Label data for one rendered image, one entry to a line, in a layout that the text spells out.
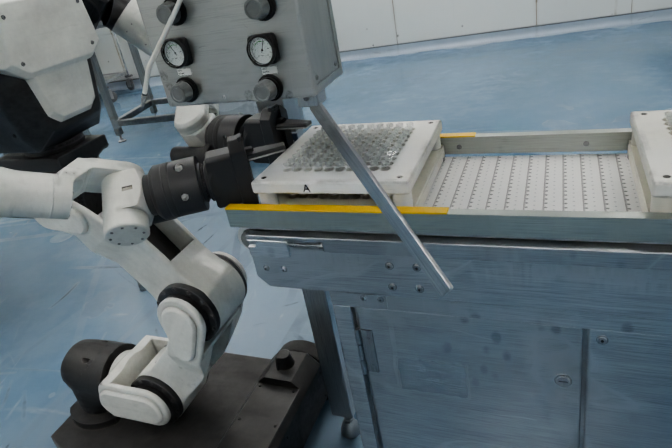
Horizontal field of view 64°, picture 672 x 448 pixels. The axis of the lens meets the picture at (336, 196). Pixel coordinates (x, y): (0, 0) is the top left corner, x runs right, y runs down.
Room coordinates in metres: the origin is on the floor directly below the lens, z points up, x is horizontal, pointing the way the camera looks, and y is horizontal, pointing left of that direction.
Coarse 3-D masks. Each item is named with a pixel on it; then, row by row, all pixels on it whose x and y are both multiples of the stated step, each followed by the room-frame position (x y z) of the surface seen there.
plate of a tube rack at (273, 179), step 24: (432, 120) 0.87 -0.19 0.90; (408, 144) 0.78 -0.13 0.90; (432, 144) 0.79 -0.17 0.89; (408, 168) 0.69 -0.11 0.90; (264, 192) 0.74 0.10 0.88; (288, 192) 0.72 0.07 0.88; (312, 192) 0.71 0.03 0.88; (336, 192) 0.69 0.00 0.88; (360, 192) 0.67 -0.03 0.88; (408, 192) 0.65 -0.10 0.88
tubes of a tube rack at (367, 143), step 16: (368, 128) 0.86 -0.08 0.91; (384, 128) 0.85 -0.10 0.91; (400, 128) 0.83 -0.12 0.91; (320, 144) 0.84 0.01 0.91; (352, 144) 0.80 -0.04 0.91; (368, 144) 0.79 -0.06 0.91; (384, 144) 0.78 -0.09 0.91; (304, 160) 0.77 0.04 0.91; (320, 160) 0.76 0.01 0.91; (336, 160) 0.75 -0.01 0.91; (368, 160) 0.73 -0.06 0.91
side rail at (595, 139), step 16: (624, 128) 0.76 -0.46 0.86; (448, 144) 0.87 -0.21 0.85; (464, 144) 0.86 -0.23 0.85; (480, 144) 0.84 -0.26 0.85; (496, 144) 0.83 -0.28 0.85; (512, 144) 0.82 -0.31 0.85; (528, 144) 0.81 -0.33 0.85; (544, 144) 0.80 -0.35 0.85; (560, 144) 0.79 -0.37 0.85; (576, 144) 0.78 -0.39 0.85; (592, 144) 0.77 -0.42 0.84; (608, 144) 0.76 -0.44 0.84; (624, 144) 0.75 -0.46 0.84
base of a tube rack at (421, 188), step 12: (432, 156) 0.82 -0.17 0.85; (444, 156) 0.86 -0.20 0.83; (432, 168) 0.78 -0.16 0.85; (420, 180) 0.74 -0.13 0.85; (432, 180) 0.77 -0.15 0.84; (420, 192) 0.70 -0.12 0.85; (288, 204) 0.74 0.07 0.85; (300, 204) 0.73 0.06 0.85; (312, 204) 0.73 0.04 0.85; (324, 204) 0.72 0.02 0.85; (336, 204) 0.71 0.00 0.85; (348, 204) 0.70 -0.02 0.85; (360, 204) 0.70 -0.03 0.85; (372, 204) 0.69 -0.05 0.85; (420, 204) 0.69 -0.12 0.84
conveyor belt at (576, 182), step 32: (448, 160) 0.85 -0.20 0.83; (480, 160) 0.83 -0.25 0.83; (512, 160) 0.80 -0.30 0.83; (544, 160) 0.78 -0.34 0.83; (576, 160) 0.76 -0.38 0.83; (608, 160) 0.74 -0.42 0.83; (448, 192) 0.73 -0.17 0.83; (480, 192) 0.71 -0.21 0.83; (512, 192) 0.69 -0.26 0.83; (544, 192) 0.68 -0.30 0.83; (576, 192) 0.66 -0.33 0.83; (608, 192) 0.64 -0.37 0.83
